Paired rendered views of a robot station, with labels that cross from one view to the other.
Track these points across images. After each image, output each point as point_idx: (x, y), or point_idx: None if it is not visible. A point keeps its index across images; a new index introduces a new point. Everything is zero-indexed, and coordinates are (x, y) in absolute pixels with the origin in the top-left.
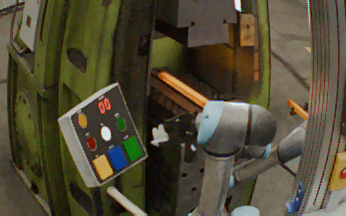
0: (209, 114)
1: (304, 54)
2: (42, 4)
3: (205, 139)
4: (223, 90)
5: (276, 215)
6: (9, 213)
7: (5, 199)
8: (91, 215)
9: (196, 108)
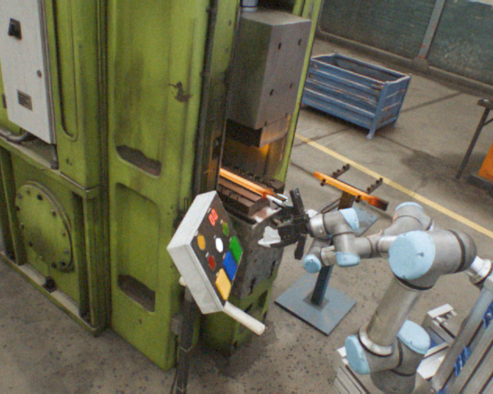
0: (423, 251)
1: None
2: (49, 79)
3: (417, 276)
4: (252, 172)
5: (284, 262)
6: (5, 347)
7: None
8: (147, 307)
9: (253, 195)
